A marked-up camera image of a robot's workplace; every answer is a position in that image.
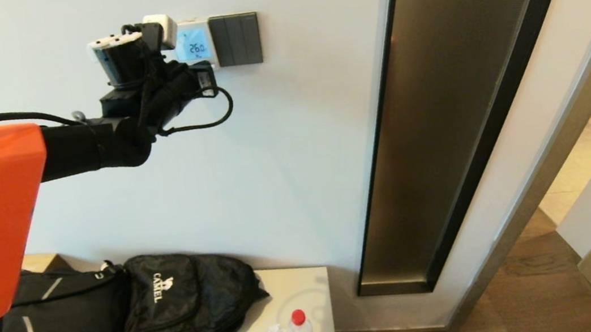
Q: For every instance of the white wall thermostat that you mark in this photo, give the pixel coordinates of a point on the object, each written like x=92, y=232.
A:
x=197, y=47

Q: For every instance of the taupe door frame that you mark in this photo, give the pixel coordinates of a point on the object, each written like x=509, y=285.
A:
x=556, y=154

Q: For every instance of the black Camel backpack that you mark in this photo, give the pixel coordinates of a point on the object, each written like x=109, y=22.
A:
x=176, y=301

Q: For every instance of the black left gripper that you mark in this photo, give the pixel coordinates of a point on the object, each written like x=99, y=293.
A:
x=168, y=91

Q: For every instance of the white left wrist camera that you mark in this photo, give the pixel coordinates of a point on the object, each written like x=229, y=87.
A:
x=163, y=30

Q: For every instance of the beige cabinet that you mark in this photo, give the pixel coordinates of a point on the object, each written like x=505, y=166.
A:
x=289, y=292

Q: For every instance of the light wooden desk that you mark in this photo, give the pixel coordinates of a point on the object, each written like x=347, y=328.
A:
x=40, y=261

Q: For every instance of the grey wall light switch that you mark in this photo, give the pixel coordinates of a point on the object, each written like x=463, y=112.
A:
x=236, y=40

